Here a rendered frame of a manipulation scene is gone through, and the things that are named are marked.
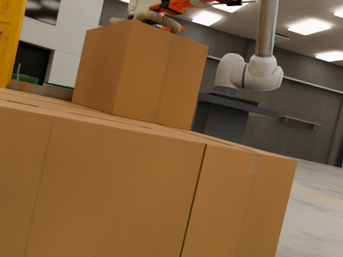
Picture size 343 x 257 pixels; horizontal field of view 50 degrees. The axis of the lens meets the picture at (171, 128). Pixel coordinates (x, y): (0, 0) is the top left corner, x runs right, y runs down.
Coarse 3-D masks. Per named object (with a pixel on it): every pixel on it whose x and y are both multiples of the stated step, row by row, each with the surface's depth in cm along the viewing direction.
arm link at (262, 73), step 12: (264, 0) 197; (276, 0) 197; (264, 12) 199; (276, 12) 200; (264, 24) 202; (264, 36) 204; (264, 48) 207; (252, 60) 212; (264, 60) 208; (276, 60) 213; (252, 72) 212; (264, 72) 209; (276, 72) 209; (252, 84) 215; (264, 84) 212; (276, 84) 211
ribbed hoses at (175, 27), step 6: (138, 12) 163; (144, 12) 162; (150, 12) 163; (156, 12) 166; (114, 18) 188; (138, 18) 164; (144, 18) 164; (150, 18) 164; (156, 18) 165; (162, 18) 168; (168, 18) 169; (162, 24) 170; (168, 24) 169; (174, 24) 170; (174, 30) 173; (180, 30) 175
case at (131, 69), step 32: (96, 32) 183; (128, 32) 149; (160, 32) 155; (96, 64) 175; (128, 64) 149; (160, 64) 157; (192, 64) 165; (96, 96) 167; (128, 96) 152; (160, 96) 159; (192, 96) 168
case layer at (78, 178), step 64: (0, 128) 71; (64, 128) 77; (128, 128) 86; (0, 192) 72; (64, 192) 79; (128, 192) 88; (192, 192) 99; (256, 192) 112; (0, 256) 74; (64, 256) 82; (128, 256) 91; (192, 256) 102; (256, 256) 117
